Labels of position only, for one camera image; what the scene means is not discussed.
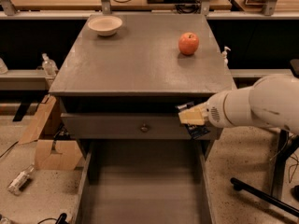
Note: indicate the plastic bottle lying on floor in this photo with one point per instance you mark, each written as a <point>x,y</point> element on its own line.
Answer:
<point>20,180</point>

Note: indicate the red apple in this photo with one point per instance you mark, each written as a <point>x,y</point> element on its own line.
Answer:
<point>188,43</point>

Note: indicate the black chair base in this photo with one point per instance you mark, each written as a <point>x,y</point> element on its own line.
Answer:
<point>287,145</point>

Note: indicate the grey open bottom drawer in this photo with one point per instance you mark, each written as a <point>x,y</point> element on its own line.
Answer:
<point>144,182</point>

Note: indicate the grey drawer cabinet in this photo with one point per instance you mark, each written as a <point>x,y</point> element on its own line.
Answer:
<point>140,69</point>

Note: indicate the dark blue rxbar wrapper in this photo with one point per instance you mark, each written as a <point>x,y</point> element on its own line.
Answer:
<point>194,130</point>

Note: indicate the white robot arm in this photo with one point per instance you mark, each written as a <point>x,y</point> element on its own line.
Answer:
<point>272,101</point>

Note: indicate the grey middle drawer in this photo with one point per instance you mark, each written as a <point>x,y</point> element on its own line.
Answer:
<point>124,126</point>

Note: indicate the round drawer knob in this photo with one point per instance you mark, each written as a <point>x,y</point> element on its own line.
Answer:
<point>144,128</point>

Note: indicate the white pump dispenser bottle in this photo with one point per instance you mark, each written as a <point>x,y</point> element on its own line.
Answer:
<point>225,54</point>

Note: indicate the white ceramic bowl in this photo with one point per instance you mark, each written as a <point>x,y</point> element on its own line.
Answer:
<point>105,25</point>

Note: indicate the brown cardboard box pieces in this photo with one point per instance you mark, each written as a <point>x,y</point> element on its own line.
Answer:
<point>51,153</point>

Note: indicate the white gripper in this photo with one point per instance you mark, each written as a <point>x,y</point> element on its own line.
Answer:
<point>216,114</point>

